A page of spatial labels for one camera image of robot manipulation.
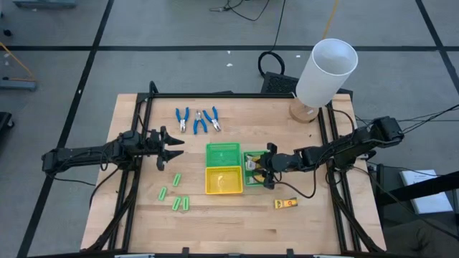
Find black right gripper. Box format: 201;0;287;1
260;142;303;190

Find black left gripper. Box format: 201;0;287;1
145;125;186;172

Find blue-handled pliers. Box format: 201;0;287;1
174;106;190;133
192;109;208;135
202;105;222;133

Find green plastic basket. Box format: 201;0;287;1
242;150;270;188
205;142;242;168

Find yellow plastic basket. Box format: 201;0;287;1
204;165;245;196

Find black mesh box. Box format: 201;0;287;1
260;71;299;95

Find white shade wooden base lamp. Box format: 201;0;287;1
288;38;359;124

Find black side cart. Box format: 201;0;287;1
372;163;459;239

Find black beam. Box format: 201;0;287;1
376;171;459;208

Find white book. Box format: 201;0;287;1
399;168;454;215

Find black chair base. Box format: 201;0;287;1
0;111;15;139

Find person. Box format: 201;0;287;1
382;220;459;258

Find grey floor platform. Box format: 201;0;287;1
13;0;78;9

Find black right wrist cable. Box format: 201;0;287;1
275;168;318;200

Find black aluminium table frame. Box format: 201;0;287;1
80;80;387;254

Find black hanging coiled cable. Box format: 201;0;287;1
257;0;288;78

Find black floor cable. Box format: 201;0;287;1
209;0;273;22

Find yellow hanging cable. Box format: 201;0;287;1
321;0;341;40

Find grey base plate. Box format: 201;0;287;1
0;77;38;91

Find thin yellow cable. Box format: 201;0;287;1
0;42;37;82

